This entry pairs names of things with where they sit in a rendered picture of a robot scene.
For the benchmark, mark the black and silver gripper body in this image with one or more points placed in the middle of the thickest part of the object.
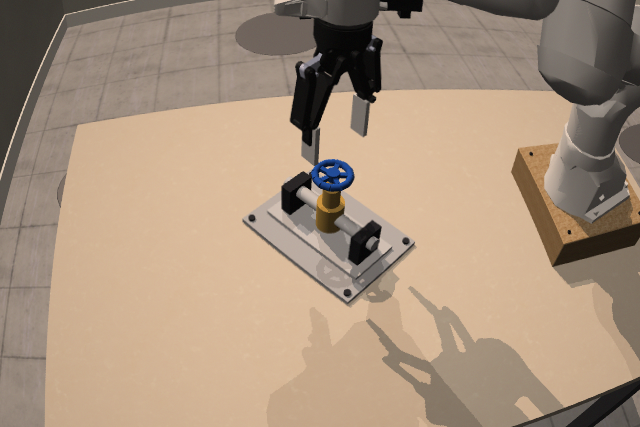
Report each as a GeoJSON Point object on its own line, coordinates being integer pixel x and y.
{"type": "Point", "coordinates": [331, 38]}

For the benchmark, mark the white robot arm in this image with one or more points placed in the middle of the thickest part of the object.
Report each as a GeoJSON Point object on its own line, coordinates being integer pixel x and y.
{"type": "Point", "coordinates": [585, 48]}

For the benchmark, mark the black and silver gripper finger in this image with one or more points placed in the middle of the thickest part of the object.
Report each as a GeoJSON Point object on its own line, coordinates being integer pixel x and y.
{"type": "Point", "coordinates": [312, 91]}
{"type": "Point", "coordinates": [367, 64]}

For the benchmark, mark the valve with blue handwheel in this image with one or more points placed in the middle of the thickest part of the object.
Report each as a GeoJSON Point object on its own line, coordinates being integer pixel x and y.
{"type": "Point", "coordinates": [303, 209]}

